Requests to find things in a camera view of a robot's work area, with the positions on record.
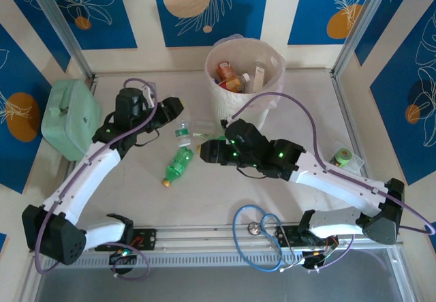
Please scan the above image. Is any grey slotted cable duct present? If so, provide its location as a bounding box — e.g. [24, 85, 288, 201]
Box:
[29, 249, 307, 271]

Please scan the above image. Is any aluminium side rail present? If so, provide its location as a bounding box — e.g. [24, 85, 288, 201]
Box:
[330, 70, 371, 180]

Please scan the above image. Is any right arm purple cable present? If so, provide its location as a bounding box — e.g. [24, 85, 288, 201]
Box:
[233, 92, 436, 271]

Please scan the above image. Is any translucent pink bin liner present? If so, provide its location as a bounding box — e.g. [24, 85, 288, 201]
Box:
[213, 34, 287, 112]

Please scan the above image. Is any long clear bottle white cap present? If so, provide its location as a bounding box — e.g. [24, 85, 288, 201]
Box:
[251, 61, 268, 94]

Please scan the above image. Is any bottle with red gold label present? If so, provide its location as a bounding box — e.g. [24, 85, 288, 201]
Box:
[219, 72, 251, 93]

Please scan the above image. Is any blue stethoscope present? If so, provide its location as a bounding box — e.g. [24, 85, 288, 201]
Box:
[232, 205, 307, 273]

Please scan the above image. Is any green tape roll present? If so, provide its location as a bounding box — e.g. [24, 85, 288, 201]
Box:
[333, 147, 354, 166]

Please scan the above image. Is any grey metal sheet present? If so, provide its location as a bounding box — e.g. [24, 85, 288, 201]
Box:
[33, 247, 409, 302]

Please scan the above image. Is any white plastic waste bin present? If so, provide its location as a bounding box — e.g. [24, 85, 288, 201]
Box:
[204, 37, 286, 132]

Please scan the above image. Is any aluminium frame post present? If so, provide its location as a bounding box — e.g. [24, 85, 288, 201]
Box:
[25, 0, 96, 80]
[332, 0, 398, 78]

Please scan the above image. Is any black mounting plate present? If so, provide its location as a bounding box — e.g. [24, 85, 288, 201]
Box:
[131, 228, 159, 251]
[275, 225, 302, 248]

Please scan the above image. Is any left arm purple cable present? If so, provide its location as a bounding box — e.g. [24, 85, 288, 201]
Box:
[33, 78, 159, 281]

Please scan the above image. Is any small clear bottle green label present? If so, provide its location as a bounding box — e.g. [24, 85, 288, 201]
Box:
[174, 120, 192, 149]

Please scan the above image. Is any mint green zip case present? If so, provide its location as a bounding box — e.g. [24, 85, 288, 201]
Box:
[40, 78, 102, 162]

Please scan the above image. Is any aluminium mounting rail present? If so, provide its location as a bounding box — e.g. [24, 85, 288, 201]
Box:
[29, 222, 399, 254]

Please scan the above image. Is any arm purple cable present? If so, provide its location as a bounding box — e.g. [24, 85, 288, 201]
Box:
[33, 78, 159, 281]
[233, 92, 436, 271]

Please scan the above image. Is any clear plastic container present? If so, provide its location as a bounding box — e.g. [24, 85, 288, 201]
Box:
[328, 140, 365, 175]

